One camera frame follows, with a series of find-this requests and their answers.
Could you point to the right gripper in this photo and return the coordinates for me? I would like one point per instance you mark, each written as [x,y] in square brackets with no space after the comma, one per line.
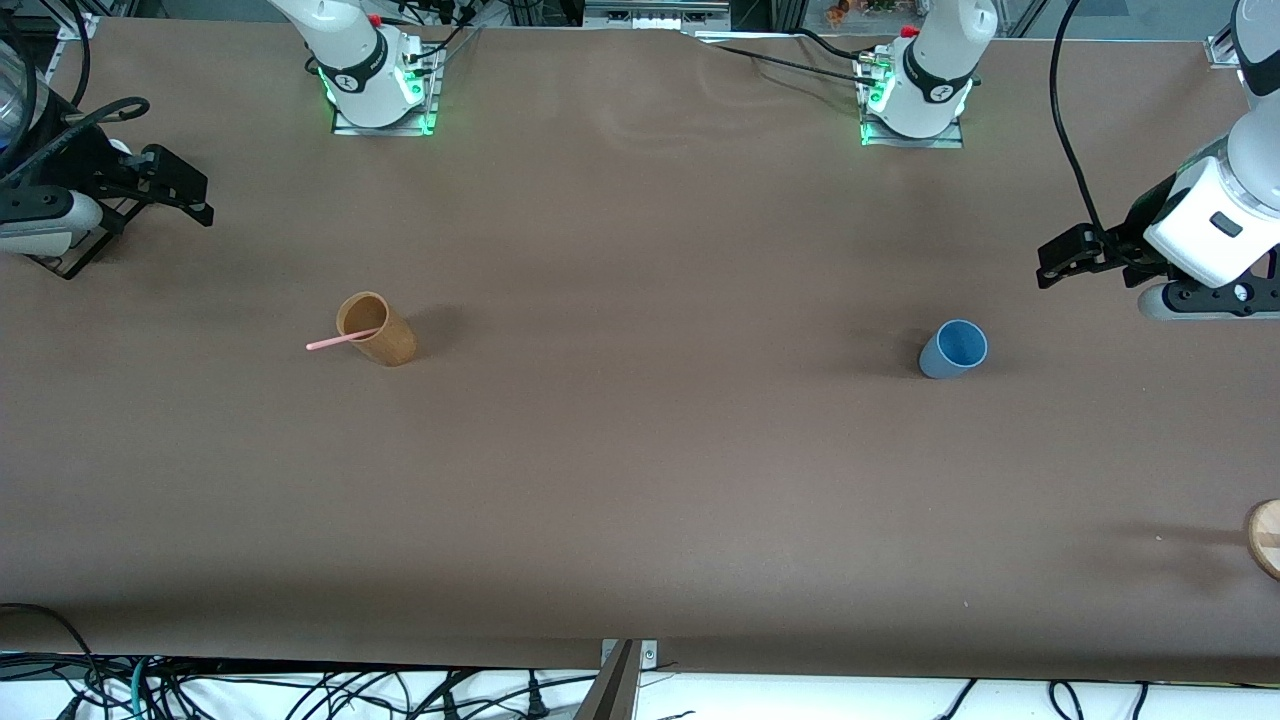
[87,158]

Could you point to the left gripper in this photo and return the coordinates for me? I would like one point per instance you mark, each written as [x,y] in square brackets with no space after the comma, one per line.
[1121,243]

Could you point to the blue plastic cup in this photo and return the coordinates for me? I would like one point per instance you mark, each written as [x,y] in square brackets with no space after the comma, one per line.
[950,350]

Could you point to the pink chopstick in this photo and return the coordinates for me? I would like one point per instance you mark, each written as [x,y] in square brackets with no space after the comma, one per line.
[330,343]

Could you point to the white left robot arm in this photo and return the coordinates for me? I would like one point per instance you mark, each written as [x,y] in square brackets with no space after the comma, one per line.
[940,60]

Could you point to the brown bamboo cup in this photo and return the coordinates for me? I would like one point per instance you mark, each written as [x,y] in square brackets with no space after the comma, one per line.
[390,340]

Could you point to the round wooden board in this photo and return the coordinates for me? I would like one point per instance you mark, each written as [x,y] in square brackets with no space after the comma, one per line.
[1268,540]

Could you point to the small orange object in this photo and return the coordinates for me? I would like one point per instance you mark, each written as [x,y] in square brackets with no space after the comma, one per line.
[838,12]

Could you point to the grey power strip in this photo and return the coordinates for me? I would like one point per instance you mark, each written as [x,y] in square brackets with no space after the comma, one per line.
[650,15]

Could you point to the dark grey metal bar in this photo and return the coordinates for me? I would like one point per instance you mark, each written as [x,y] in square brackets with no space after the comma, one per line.
[612,695]

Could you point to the black frame stand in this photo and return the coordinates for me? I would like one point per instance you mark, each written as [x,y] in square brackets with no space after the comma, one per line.
[62,270]

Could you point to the silver corner bracket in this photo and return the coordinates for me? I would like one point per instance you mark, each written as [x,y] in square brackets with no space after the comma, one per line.
[1222,52]
[78,28]

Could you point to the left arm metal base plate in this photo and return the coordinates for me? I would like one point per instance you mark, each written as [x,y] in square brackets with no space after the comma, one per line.
[920,143]

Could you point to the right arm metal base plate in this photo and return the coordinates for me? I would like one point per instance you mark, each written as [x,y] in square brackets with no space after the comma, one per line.
[380,131]

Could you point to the silver metal bracket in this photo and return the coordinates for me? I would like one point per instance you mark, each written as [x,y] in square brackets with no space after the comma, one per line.
[650,655]

